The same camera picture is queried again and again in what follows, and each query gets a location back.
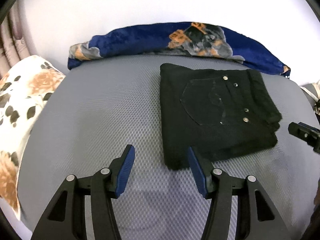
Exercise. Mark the beige striped curtain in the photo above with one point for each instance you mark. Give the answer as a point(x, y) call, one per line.
point(13, 45)

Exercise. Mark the black denim pants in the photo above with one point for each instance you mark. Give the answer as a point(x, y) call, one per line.
point(224, 114)

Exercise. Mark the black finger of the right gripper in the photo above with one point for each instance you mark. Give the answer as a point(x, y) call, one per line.
point(307, 133)

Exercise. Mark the blue floral plush blanket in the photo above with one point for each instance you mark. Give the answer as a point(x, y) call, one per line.
point(180, 39)

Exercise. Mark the white floral pillow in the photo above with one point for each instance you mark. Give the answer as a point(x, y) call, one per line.
point(25, 90)

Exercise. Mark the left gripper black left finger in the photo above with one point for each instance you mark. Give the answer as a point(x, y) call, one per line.
point(80, 202)

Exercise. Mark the grey mesh mattress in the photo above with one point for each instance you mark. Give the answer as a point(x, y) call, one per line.
point(104, 105)

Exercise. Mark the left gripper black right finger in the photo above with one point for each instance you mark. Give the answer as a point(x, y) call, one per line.
point(239, 202)

